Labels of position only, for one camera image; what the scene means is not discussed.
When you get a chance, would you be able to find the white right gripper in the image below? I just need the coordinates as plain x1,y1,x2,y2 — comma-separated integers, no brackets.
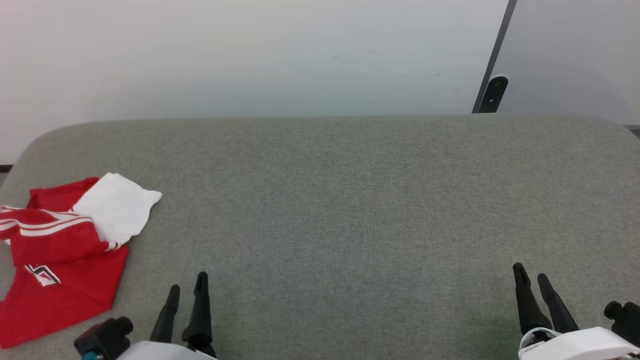
512,263,640,360

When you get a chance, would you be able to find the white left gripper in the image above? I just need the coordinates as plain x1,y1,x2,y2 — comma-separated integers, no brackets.
116,271,218,360

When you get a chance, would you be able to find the red and white basketball jersey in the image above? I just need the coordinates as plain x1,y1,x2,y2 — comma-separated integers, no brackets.
0,172,163,349

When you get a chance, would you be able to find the grey fabric sofa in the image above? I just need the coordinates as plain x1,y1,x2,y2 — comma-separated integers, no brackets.
0,114,640,360

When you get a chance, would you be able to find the black strip bracket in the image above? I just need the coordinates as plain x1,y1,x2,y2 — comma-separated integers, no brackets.
484,76,509,113

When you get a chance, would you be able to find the grey wall panel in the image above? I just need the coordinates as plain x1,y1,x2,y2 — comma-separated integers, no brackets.
487,0,640,126

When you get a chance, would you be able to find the dark metal frame strip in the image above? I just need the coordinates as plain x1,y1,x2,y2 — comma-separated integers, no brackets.
472,0,518,114

